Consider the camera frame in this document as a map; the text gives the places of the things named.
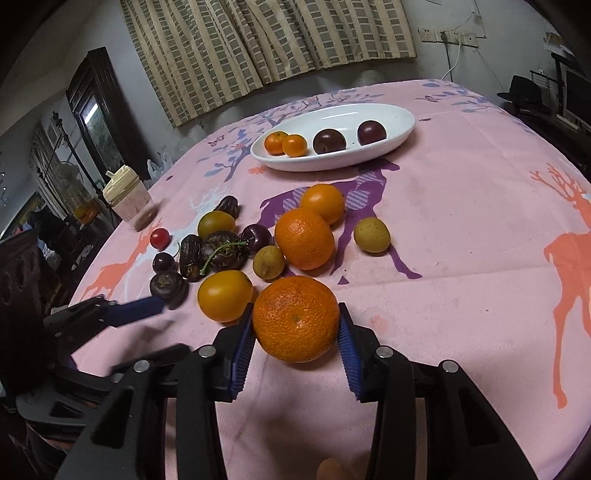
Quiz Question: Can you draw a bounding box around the white power cable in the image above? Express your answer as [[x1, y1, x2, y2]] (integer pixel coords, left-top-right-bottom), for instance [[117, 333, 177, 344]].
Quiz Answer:
[[438, 39, 463, 82]]

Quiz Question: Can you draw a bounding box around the small tan longan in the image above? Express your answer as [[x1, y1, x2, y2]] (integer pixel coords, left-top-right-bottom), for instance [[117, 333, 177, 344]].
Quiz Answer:
[[252, 246, 286, 280]]

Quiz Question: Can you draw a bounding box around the black hat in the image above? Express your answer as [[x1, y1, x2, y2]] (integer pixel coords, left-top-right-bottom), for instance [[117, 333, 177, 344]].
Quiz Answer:
[[497, 75, 552, 114]]

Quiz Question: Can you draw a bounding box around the small wrinkled dark fruit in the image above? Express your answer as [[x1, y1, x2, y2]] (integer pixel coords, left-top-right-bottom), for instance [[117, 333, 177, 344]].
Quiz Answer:
[[213, 196, 240, 219]]

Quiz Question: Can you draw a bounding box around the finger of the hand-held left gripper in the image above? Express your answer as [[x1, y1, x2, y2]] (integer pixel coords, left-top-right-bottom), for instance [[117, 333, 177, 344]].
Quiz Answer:
[[44, 295, 166, 340], [111, 344, 191, 376]]

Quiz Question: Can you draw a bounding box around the dark cherry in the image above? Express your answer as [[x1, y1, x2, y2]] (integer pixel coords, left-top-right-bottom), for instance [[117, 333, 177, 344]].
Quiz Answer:
[[152, 252, 178, 274]]

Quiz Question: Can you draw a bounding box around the white oval plate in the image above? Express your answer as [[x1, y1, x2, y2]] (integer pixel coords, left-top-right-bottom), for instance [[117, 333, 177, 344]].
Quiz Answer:
[[250, 104, 416, 172]]

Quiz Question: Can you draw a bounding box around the smooth orange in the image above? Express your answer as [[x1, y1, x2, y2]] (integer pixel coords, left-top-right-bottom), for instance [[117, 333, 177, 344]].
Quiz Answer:
[[300, 184, 346, 225]]

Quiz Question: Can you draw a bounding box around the jar with cream lid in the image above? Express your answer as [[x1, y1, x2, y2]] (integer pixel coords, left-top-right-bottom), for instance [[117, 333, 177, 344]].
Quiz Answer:
[[102, 167, 158, 232]]

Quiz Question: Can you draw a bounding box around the person's right hand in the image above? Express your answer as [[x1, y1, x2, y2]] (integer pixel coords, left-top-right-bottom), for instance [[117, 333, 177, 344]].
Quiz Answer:
[[317, 458, 358, 480]]

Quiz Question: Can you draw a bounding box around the dark purple plum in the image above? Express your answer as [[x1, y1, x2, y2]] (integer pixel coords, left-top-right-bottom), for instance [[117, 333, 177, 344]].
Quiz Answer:
[[241, 224, 275, 256], [313, 128, 347, 155], [357, 120, 387, 146]]

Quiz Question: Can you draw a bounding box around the tan green round fruit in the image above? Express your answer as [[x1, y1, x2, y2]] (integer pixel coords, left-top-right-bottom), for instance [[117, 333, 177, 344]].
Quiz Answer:
[[353, 217, 391, 254]]

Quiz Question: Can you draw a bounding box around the checked beige curtain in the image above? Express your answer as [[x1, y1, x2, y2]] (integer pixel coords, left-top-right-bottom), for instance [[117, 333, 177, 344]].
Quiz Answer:
[[119, 0, 419, 129]]

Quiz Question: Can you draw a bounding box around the black media stand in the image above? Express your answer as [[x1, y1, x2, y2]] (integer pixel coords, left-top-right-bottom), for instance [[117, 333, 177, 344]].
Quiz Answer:
[[497, 53, 591, 155]]

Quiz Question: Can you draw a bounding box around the clear plastic bag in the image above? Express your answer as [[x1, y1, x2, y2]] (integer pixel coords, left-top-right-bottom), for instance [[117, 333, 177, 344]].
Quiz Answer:
[[147, 150, 175, 182]]

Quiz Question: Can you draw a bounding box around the small orange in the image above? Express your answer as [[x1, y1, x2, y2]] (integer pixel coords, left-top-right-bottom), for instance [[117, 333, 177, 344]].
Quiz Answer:
[[264, 131, 289, 156], [282, 134, 308, 158]]

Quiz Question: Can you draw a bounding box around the wrinkled dark fruit with stem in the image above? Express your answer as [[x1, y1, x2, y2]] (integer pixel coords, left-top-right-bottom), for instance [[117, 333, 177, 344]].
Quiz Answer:
[[201, 231, 250, 276]]

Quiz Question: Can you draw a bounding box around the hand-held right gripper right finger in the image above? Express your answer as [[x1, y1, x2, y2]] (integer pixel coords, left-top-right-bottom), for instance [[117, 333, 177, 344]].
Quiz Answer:
[[337, 303, 539, 480]]

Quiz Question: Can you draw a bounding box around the pink printed tablecloth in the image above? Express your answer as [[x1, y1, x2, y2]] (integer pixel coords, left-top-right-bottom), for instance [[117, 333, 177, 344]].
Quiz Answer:
[[69, 79, 591, 480]]

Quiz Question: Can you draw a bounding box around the dark wooden cabinet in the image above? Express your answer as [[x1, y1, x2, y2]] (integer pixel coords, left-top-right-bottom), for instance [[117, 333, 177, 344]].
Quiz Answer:
[[65, 47, 153, 183]]

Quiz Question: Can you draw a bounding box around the large orange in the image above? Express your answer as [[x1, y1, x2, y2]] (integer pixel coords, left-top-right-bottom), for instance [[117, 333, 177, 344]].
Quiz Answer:
[[252, 276, 341, 364]]

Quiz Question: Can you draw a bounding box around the medium orange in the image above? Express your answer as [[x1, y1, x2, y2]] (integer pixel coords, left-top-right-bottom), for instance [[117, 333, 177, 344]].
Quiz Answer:
[[274, 208, 336, 271]]

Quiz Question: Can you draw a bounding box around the round wrinkled dark fruit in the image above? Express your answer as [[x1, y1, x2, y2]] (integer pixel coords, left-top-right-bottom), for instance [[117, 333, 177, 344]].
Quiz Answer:
[[150, 271, 189, 306]]

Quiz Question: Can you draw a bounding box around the wide white wall socket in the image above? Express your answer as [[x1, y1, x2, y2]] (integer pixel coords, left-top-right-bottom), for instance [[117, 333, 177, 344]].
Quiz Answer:
[[441, 30, 478, 47]]

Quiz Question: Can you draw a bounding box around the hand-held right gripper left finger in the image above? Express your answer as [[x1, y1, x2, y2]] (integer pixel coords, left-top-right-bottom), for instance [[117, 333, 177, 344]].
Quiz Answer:
[[55, 303, 256, 480]]

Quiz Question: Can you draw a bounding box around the yellow-orange round fruit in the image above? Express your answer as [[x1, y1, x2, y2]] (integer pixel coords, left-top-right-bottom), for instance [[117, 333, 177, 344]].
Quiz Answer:
[[198, 270, 254, 323]]

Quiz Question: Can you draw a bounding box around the black monitor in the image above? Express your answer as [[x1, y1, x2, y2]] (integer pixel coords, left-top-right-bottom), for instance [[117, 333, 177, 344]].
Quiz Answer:
[[561, 69, 591, 127]]

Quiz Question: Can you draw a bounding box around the olive yellow round fruit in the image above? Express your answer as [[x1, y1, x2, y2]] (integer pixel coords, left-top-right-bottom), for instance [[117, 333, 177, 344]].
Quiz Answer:
[[198, 210, 237, 241]]

